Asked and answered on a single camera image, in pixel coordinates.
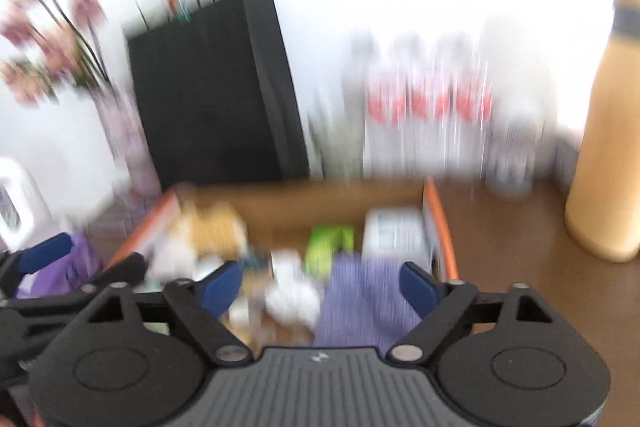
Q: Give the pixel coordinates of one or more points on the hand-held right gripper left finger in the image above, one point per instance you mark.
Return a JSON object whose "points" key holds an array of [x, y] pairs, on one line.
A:
{"points": [[222, 288]]}

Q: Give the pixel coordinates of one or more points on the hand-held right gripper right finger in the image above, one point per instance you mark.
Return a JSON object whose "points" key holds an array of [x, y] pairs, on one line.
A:
{"points": [[420, 285]]}

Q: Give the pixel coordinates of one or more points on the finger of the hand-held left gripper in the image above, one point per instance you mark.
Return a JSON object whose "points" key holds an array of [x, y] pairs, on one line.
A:
{"points": [[42, 253], [122, 268]]}

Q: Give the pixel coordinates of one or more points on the clear cotton swab box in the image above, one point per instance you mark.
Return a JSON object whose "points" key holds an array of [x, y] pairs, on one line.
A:
{"points": [[395, 232]]}

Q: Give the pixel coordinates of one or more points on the white and yellow plush alpaca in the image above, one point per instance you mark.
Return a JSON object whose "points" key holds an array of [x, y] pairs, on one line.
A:
{"points": [[215, 227]]}

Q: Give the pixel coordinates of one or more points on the purple knitted cloth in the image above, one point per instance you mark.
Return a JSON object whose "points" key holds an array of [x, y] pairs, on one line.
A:
{"points": [[360, 307]]}

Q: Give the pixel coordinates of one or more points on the white tissue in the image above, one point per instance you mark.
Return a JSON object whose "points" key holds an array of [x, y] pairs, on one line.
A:
{"points": [[292, 297]]}

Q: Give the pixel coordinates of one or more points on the green packet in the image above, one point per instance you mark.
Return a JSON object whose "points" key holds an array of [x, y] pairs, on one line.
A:
{"points": [[325, 252]]}

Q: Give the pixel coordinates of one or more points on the red cardboard box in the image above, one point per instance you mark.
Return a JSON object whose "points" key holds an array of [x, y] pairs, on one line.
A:
{"points": [[325, 202]]}

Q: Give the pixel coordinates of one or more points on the white plastic jug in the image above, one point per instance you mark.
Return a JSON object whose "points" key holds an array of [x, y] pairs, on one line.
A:
{"points": [[35, 217]]}

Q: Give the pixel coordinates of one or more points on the purple tissue pack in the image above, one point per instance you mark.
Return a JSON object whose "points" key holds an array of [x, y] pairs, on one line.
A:
{"points": [[80, 263]]}

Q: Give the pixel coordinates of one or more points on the purple textured vase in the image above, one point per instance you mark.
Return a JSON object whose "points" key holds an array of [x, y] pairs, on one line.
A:
{"points": [[130, 142]]}

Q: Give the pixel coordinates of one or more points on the clear water bottle red label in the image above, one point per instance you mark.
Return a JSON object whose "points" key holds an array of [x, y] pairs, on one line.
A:
{"points": [[425, 117], [470, 117], [382, 117]]}

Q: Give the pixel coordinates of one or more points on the black paper bag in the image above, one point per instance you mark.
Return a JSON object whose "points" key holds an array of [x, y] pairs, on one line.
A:
{"points": [[215, 107]]}

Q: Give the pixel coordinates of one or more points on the dried pink flowers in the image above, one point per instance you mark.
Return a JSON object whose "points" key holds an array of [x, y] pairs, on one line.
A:
{"points": [[30, 32]]}

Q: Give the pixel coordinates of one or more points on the yellow thermos jug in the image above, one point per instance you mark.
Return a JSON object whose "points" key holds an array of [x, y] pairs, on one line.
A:
{"points": [[607, 132]]}

